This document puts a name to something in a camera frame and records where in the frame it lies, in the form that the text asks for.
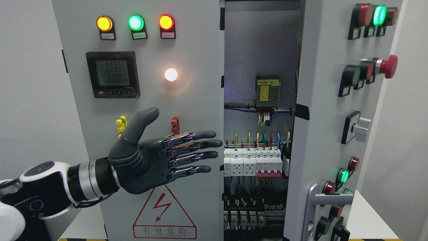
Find dark grey robot left hand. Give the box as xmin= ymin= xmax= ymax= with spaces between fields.
xmin=108 ymin=107 xmax=223 ymax=195

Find grey cabinet door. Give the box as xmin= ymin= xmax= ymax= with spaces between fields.
xmin=52 ymin=0 xmax=223 ymax=241
xmin=283 ymin=0 xmax=403 ymax=241

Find red electric warning sticker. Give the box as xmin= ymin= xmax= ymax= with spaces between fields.
xmin=133 ymin=185 xmax=197 ymax=240

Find black digital power meter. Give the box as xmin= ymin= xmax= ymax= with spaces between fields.
xmin=86 ymin=51 xmax=140 ymax=98

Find white glowing indicator lamp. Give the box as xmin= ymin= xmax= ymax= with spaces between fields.
xmin=165 ymin=68 xmax=178 ymax=82

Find row of small relays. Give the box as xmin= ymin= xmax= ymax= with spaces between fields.
xmin=223 ymin=210 xmax=266 ymax=230

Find green indicator lamp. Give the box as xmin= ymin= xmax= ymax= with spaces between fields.
xmin=127 ymin=15 xmax=148 ymax=40

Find yellow indicator lamp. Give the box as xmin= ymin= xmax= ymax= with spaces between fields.
xmin=96 ymin=15 xmax=116 ymax=40

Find red indicator lamp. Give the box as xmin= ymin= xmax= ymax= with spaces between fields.
xmin=158 ymin=14 xmax=176 ymax=39

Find metal mesh power supply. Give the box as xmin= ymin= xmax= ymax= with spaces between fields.
xmin=255 ymin=75 xmax=281 ymax=108

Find red emergency stop button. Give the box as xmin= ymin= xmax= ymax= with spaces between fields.
xmin=373 ymin=55 xmax=398 ymax=79

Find yellow terminal post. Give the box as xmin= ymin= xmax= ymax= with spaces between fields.
xmin=116 ymin=115 xmax=127 ymax=139

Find red terminal post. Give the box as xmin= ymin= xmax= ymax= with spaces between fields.
xmin=171 ymin=115 xmax=180 ymax=136

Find white din rail sockets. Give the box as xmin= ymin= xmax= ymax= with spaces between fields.
xmin=224 ymin=148 xmax=257 ymax=177

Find red handled circuit breaker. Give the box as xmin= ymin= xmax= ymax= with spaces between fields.
xmin=255 ymin=148 xmax=283 ymax=177

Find silver door handle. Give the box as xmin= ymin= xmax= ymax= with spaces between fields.
xmin=301 ymin=183 xmax=354 ymax=241

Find white selector switch right door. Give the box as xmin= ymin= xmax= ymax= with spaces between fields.
xmin=341 ymin=111 xmax=372 ymax=144

